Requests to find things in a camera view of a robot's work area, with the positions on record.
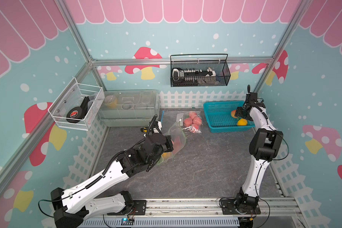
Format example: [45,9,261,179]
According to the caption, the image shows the black tape roll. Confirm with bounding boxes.
[66,97,90,124]

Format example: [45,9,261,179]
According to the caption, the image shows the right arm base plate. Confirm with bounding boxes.
[219,198,261,217]

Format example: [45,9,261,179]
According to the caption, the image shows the translucent green storage box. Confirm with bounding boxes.
[98,90,160,127]

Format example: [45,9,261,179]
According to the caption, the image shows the pink peach front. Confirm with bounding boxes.
[172,137,182,147]

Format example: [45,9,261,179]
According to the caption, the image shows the clear acrylic wall bin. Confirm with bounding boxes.
[48,78,105,131]

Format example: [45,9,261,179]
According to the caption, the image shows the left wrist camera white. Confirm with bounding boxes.
[154,121,162,134]

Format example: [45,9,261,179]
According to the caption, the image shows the red orange peach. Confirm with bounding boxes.
[231,110,238,119]

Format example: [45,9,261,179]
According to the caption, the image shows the black wire mesh basket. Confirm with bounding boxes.
[170,54,231,87]

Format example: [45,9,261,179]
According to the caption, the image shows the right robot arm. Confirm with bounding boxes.
[234,85,284,214]

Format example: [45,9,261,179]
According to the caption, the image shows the clear blue zip-top bag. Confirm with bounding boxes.
[161,109,203,134]

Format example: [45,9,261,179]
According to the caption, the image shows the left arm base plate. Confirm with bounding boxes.
[107,200,147,216]

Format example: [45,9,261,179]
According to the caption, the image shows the small green circuit board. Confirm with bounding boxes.
[121,218,135,226]

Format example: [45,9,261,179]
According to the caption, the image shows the white black items in basket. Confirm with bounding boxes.
[171,67,217,86]

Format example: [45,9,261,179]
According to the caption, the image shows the teal plastic basket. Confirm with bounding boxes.
[203,101,255,133]

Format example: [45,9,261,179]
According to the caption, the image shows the yellow peach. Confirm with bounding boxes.
[162,152,173,161]
[237,118,249,126]

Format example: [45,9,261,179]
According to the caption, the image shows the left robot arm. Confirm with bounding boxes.
[49,115,173,228]

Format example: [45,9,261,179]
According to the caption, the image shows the green zipper bag with coasters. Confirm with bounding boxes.
[157,119,186,165]

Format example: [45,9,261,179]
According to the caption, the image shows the large pink peach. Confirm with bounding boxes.
[183,118,193,127]

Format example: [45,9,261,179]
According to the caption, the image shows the yellow black utility knife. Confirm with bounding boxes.
[140,127,148,133]

